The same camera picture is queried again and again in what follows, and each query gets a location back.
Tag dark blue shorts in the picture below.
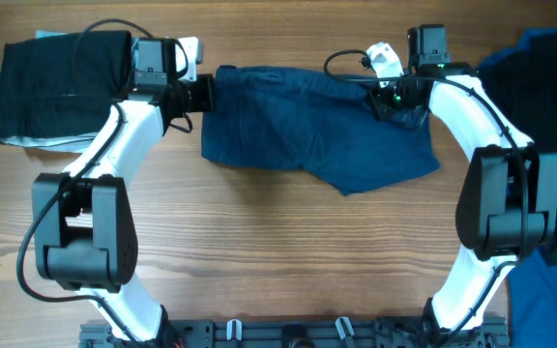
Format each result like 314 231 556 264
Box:
201 66 440 195

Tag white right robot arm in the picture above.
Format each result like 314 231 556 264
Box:
362 24 557 347

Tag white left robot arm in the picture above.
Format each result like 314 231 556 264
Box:
16 37 216 347

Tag folded light grey garment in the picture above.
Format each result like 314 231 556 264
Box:
0 30 139 154

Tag folded black garment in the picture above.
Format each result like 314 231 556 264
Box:
0 30 134 145

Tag bright blue garment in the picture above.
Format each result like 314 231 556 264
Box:
481 26 557 348

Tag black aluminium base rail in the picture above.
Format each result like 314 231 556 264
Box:
78 316 511 348

